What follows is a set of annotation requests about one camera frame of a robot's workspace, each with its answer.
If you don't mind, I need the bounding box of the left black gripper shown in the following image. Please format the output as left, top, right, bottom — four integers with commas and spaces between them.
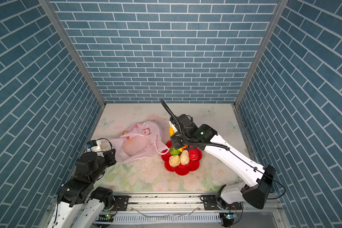
90, 147, 117, 184

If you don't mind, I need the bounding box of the green fake fruit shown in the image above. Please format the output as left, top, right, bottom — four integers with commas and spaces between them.
169, 145, 180, 156

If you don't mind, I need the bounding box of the red fake apple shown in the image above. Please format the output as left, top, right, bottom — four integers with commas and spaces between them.
188, 148, 199, 161

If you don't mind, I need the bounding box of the pink plastic bag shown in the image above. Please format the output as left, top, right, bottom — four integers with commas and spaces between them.
100, 121, 169, 163

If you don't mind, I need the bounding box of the yellow fake banana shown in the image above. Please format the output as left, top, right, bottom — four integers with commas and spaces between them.
169, 126, 175, 137

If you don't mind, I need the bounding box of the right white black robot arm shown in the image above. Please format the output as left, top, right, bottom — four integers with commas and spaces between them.
169, 122, 276, 209

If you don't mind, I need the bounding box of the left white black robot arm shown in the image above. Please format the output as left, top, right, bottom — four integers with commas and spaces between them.
48, 149, 117, 228

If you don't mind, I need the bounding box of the red flower-shaped bowl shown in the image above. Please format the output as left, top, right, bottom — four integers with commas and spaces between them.
161, 141, 202, 176

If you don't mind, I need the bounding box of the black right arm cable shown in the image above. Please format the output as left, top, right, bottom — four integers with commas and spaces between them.
160, 99, 286, 200

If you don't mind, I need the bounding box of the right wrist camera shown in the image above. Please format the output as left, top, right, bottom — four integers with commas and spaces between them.
169, 114, 198, 135

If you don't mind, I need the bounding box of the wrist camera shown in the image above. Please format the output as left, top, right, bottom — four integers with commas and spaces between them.
85, 140, 103, 153
169, 114, 198, 135

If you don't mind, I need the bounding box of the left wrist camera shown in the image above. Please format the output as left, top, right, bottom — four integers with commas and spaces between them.
85, 140, 103, 153

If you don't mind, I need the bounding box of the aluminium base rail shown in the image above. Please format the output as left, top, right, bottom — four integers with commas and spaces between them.
39, 192, 291, 228

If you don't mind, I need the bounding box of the white cable duct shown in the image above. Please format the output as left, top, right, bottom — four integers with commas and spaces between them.
54, 213, 223, 225

